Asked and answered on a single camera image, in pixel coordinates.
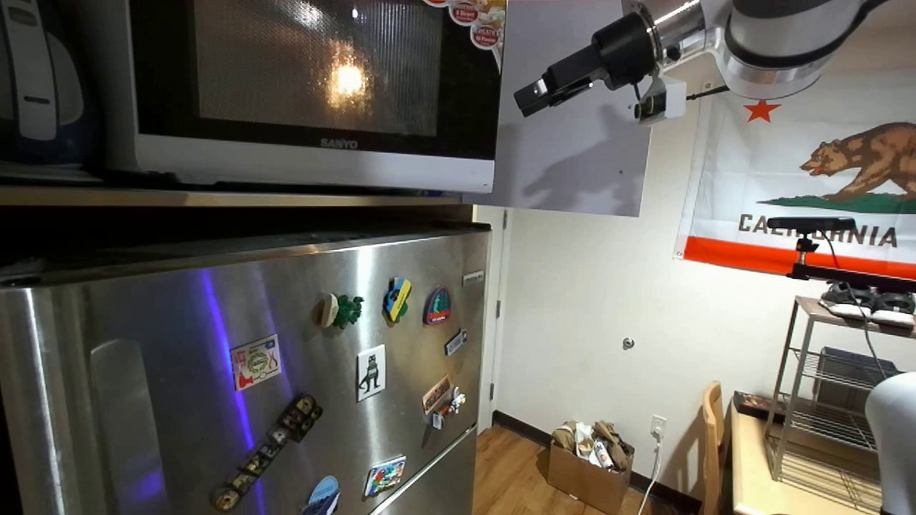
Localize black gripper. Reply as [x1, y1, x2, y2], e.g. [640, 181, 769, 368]
[511, 8, 660, 121]

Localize microwave door with dark window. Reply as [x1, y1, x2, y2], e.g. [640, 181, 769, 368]
[126, 0, 507, 198]

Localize white cabinet door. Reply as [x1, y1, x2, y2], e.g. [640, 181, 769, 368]
[473, 0, 672, 219]

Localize white room door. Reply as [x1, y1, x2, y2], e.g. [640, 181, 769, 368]
[473, 204, 516, 438]

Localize round teal red magnet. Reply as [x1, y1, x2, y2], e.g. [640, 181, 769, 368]
[421, 284, 458, 330]

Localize blue yellow magnet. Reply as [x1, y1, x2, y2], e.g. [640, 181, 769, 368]
[381, 274, 417, 325]

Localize small grey rectangular magnet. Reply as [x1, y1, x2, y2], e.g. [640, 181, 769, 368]
[440, 325, 470, 360]

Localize tan and green magnet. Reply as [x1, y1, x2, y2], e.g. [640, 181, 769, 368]
[314, 291, 370, 334]

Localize California bear flag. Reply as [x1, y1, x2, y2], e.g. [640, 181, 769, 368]
[675, 69, 916, 287]

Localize brown rectangular magnet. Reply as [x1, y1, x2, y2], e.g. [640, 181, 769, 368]
[421, 375, 458, 415]

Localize wooden shelf board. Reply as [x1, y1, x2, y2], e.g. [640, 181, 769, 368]
[0, 181, 477, 212]

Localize white black figure magnet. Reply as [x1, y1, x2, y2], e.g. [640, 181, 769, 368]
[353, 342, 388, 403]

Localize crumpled paper bags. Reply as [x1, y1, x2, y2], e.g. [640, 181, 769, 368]
[550, 418, 633, 473]

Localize stacked laptops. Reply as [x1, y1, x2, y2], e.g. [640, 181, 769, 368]
[819, 278, 916, 331]

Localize red green rectangular magnet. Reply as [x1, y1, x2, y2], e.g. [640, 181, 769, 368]
[228, 331, 285, 395]

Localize brown cardboard box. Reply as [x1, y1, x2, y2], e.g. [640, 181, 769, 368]
[543, 433, 637, 515]

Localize wooden chair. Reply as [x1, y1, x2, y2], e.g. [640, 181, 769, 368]
[697, 380, 730, 515]

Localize black box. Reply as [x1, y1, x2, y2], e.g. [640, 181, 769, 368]
[812, 347, 901, 395]

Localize colourful rectangular magnet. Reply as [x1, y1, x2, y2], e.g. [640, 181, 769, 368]
[361, 451, 410, 501]

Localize light wooden table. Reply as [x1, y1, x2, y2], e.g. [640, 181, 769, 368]
[728, 403, 884, 515]

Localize black gold Oakland magnet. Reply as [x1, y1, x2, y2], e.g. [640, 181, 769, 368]
[205, 393, 327, 515]

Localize blue round magnet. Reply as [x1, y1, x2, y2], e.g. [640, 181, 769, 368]
[301, 473, 344, 515]

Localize stainless steel refrigerator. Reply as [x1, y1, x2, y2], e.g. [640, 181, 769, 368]
[0, 204, 496, 515]

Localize white blue appliance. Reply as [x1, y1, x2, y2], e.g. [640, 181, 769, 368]
[0, 0, 103, 172]

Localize black stereo camera bar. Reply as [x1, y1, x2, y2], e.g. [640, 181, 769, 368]
[765, 215, 858, 234]

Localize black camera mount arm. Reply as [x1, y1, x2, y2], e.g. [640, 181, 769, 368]
[783, 229, 916, 287]

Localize metal wire rack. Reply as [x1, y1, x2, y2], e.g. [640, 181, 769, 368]
[760, 294, 916, 491]

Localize white power cable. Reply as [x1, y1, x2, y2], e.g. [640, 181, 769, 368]
[633, 438, 666, 515]

